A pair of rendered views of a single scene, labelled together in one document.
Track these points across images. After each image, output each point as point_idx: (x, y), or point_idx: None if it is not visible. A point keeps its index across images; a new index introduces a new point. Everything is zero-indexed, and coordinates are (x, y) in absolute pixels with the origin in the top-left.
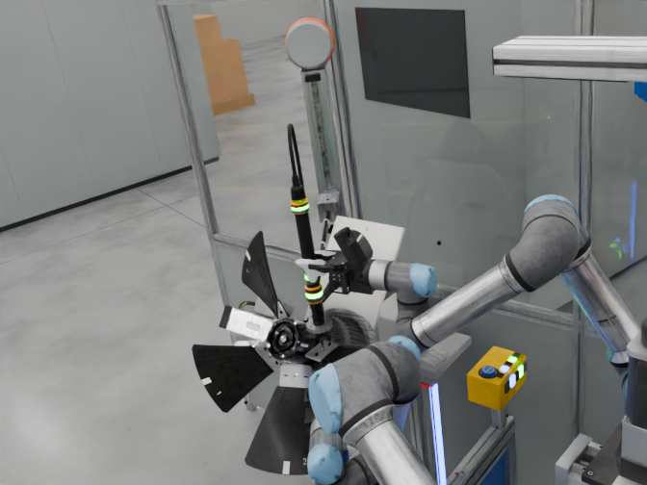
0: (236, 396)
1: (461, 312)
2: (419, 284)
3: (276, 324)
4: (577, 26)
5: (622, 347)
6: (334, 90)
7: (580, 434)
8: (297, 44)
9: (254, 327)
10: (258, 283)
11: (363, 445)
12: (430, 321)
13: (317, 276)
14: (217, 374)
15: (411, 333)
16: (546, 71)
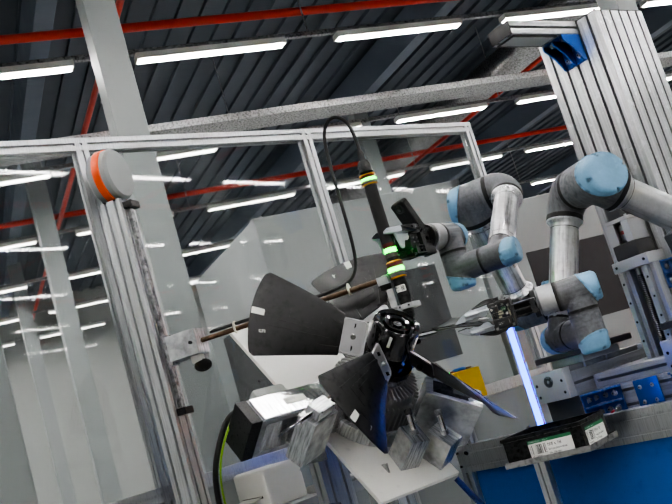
0: (382, 429)
1: (514, 215)
2: (463, 228)
3: (379, 318)
4: (313, 168)
5: (524, 282)
6: (105, 249)
7: (532, 376)
8: (113, 168)
9: (298, 398)
10: (292, 329)
11: (638, 184)
12: (508, 225)
13: (404, 240)
14: (360, 402)
15: (506, 235)
16: (531, 30)
